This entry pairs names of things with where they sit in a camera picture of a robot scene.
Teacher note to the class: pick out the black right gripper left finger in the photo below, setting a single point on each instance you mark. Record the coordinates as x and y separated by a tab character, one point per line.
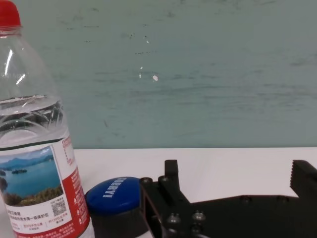
171	188

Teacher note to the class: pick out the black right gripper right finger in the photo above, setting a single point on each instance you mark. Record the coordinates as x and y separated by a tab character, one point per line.
304	178

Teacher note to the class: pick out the blue button on black base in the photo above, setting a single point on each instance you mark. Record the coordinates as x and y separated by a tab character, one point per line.
114	196

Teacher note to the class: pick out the clear red-capped water bottle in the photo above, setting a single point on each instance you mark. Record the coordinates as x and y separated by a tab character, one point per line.
32	148

